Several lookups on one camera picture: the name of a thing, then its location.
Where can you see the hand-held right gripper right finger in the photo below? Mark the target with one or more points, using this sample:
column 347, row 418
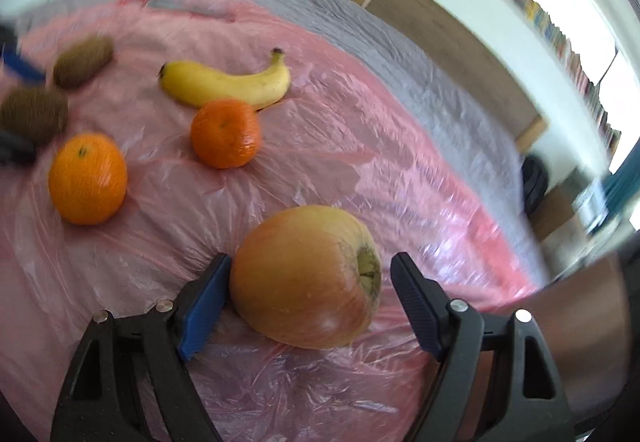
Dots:
column 417, row 307

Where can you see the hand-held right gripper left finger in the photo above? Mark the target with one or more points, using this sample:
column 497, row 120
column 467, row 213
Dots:
column 205, row 307

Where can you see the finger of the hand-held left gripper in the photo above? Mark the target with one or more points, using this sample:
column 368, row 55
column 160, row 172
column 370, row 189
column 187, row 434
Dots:
column 15, row 151
column 25, row 69

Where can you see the brown kiwi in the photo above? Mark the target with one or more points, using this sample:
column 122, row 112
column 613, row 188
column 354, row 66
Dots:
column 83, row 61
column 35, row 114

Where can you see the orange mandarin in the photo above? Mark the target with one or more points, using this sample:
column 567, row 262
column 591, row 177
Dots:
column 226, row 134
column 87, row 179

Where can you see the red-yellow apple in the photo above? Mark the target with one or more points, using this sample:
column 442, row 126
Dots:
column 305, row 277

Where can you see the yellow banana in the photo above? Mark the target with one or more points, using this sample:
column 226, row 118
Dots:
column 225, row 86

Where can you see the pink plastic sheet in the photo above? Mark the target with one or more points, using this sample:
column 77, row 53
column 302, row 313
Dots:
column 350, row 161

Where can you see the black and steel electric kettle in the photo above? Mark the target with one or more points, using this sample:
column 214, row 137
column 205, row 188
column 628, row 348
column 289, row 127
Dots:
column 585, row 332

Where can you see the wooden dresser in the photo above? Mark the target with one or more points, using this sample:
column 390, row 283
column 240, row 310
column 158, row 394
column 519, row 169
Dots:
column 560, row 212

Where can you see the black backpack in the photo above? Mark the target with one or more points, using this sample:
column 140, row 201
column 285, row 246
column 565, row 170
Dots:
column 535, row 182

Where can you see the teal curtain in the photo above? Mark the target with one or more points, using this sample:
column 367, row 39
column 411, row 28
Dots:
column 620, row 187

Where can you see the wooden headboard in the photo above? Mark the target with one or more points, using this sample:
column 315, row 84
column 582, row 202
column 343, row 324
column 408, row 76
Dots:
column 450, row 46

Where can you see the row of books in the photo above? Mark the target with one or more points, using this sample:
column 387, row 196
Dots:
column 545, row 21

